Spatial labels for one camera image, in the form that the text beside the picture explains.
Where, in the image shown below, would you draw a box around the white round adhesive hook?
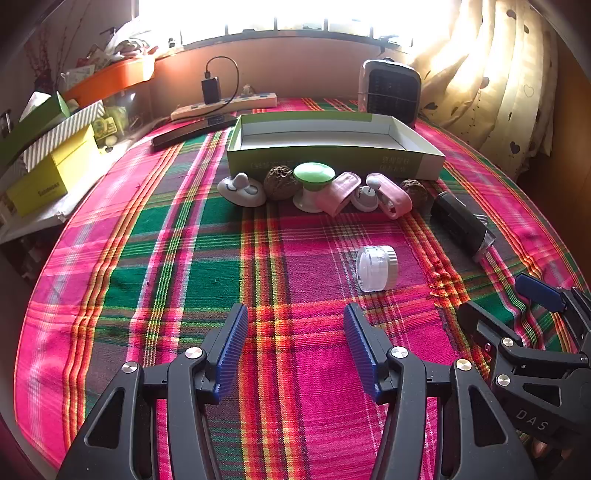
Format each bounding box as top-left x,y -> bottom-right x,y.
351,185 -> 384,213

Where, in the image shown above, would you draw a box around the plaid tablecloth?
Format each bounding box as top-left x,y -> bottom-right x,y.
14,97 -> 583,480

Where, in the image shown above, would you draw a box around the green white cardboard box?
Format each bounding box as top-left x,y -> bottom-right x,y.
226,111 -> 446,181

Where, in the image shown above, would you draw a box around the red flower branches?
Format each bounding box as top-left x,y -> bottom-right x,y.
25,28 -> 61,93

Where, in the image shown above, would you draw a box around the black smartphone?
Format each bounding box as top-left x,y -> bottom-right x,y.
151,115 -> 238,149

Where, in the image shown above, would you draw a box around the white round panda gadget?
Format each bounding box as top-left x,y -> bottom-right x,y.
217,173 -> 267,208

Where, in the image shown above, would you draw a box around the pink oblong case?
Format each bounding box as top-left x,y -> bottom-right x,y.
318,172 -> 362,217
366,173 -> 413,220

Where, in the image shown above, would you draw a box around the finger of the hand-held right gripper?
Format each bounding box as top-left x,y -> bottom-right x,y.
456,300 -> 591,374
515,273 -> 591,356

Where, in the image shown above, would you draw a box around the cream heart print curtain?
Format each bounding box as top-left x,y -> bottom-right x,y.
409,0 -> 555,181

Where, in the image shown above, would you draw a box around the striped cardboard box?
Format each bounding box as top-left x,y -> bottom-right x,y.
23,100 -> 106,172

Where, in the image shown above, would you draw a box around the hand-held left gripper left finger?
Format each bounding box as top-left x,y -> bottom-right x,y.
56,302 -> 250,480

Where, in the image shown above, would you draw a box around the green white mushroom knob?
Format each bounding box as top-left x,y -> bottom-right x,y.
292,162 -> 336,213

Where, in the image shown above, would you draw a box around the white crumpled bag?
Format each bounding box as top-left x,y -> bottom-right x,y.
106,23 -> 158,58

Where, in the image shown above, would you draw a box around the brown walnut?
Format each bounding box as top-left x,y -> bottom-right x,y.
401,179 -> 429,206
264,165 -> 301,200

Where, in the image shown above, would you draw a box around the clear plastic container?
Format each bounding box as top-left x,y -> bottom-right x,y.
99,85 -> 155,132

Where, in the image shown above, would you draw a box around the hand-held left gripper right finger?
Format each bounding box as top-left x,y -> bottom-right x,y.
343,302 -> 539,480

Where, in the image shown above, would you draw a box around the yellow cardboard box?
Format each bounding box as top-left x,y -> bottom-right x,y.
6,124 -> 105,217

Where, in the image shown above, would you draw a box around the grey black fan heater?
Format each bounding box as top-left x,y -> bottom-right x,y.
358,58 -> 422,127

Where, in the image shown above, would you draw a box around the black charger cable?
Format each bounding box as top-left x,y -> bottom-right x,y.
205,56 -> 241,109

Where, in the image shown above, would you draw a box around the black handheld device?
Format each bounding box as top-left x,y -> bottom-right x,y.
430,191 -> 497,264

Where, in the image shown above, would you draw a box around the beige power strip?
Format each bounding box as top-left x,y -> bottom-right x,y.
171,92 -> 278,121

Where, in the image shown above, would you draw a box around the white round ribbed container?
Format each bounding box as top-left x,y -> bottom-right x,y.
355,246 -> 399,292

